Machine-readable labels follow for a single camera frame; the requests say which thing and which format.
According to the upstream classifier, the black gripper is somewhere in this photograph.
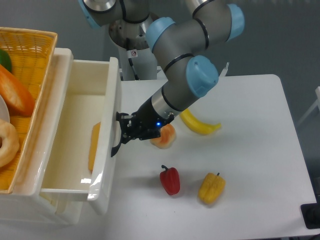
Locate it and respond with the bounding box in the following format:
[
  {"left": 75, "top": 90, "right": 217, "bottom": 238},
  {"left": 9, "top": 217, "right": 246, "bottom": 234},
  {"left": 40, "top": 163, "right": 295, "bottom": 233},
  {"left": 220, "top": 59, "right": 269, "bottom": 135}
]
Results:
[{"left": 116, "top": 98, "right": 175, "bottom": 145}]

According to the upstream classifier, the white top drawer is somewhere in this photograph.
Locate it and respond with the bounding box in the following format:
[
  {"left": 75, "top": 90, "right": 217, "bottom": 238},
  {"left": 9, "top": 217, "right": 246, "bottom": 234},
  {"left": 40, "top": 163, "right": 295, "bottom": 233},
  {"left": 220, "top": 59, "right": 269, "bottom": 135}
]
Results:
[{"left": 41, "top": 57, "right": 121, "bottom": 215}]

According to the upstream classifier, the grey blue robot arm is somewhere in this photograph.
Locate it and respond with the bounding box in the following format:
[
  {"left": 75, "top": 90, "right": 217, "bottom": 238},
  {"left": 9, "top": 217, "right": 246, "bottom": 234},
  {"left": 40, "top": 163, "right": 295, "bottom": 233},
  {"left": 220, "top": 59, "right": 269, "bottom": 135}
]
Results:
[{"left": 116, "top": 0, "right": 245, "bottom": 144}]

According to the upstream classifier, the white drawer cabinet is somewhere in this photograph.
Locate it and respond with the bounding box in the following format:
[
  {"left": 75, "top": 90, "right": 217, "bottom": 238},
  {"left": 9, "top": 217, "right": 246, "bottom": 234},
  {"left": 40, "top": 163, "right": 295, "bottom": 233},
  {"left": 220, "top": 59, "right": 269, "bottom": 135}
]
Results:
[{"left": 0, "top": 48, "right": 82, "bottom": 225}]

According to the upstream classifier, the orange cheese wedge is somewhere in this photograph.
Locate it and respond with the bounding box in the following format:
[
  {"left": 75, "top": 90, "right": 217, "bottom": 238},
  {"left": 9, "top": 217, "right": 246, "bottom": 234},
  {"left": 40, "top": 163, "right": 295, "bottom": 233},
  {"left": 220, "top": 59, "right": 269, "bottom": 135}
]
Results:
[{"left": 88, "top": 122, "right": 101, "bottom": 172}]

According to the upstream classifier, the knotted bread roll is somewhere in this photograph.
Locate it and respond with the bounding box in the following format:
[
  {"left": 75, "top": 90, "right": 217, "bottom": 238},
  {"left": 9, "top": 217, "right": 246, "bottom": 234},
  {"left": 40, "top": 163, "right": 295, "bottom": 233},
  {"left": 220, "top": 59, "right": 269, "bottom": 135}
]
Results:
[{"left": 150, "top": 123, "right": 176, "bottom": 149}]

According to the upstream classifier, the yellow banana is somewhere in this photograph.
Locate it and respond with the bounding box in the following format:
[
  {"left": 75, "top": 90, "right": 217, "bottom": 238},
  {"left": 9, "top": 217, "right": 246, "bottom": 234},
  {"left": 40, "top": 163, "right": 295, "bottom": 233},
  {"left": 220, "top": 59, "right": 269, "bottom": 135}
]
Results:
[{"left": 179, "top": 109, "right": 222, "bottom": 136}]

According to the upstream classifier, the red bell pepper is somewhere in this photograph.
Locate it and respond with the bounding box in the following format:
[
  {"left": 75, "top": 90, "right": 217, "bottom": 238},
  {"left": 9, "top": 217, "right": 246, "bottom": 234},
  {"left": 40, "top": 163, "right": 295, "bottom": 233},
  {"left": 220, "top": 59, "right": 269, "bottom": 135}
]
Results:
[{"left": 159, "top": 165, "right": 181, "bottom": 196}]

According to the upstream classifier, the yellow bell pepper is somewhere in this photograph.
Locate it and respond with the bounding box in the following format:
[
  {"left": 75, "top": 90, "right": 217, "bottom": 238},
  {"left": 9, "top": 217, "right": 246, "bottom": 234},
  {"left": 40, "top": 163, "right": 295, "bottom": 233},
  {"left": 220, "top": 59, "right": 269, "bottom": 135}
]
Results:
[{"left": 197, "top": 172, "right": 226, "bottom": 205}]

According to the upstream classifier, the orange baguette bread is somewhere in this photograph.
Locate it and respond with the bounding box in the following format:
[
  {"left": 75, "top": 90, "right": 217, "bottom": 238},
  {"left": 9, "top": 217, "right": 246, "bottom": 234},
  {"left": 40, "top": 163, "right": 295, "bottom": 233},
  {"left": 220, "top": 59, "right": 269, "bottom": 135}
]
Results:
[{"left": 0, "top": 65, "right": 36, "bottom": 117}]

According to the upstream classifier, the yellow woven basket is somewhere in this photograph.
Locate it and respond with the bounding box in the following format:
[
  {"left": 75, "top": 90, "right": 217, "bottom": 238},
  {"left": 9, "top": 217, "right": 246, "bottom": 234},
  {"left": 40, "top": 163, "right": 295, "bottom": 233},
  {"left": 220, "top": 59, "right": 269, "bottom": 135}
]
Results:
[{"left": 0, "top": 27, "right": 58, "bottom": 194}]

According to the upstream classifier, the tan bagel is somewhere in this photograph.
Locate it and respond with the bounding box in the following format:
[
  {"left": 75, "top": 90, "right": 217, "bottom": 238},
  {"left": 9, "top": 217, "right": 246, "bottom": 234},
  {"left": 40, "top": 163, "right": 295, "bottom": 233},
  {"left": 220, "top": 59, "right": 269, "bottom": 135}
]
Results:
[{"left": 0, "top": 119, "right": 20, "bottom": 167}]

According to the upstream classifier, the white plate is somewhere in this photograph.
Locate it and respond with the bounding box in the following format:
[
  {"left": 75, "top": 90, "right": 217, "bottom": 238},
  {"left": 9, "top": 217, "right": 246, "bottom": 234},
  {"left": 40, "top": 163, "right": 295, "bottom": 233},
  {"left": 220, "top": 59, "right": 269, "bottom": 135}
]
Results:
[{"left": 0, "top": 95, "right": 10, "bottom": 123}]

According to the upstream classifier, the green pepper in basket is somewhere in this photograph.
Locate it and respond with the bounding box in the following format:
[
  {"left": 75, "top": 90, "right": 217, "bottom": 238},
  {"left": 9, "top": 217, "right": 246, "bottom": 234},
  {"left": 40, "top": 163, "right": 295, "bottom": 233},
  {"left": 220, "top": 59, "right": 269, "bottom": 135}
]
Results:
[{"left": 0, "top": 49, "right": 12, "bottom": 73}]

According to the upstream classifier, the black device at edge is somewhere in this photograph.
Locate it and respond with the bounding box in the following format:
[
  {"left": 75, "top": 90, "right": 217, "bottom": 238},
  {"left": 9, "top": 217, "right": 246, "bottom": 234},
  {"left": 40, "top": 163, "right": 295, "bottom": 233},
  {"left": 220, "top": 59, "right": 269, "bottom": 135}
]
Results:
[{"left": 300, "top": 203, "right": 320, "bottom": 230}]

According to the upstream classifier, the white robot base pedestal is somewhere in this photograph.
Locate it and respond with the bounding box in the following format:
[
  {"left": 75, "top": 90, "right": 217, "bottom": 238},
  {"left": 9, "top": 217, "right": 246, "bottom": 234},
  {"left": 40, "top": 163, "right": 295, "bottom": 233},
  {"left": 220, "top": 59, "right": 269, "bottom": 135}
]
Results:
[{"left": 108, "top": 13, "right": 159, "bottom": 81}]

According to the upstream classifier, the white chair frame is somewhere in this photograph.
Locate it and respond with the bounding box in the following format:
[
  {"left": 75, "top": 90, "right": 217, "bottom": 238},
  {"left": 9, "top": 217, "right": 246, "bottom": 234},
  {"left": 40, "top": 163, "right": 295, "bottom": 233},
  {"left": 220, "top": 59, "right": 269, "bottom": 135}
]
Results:
[{"left": 301, "top": 86, "right": 320, "bottom": 122}]

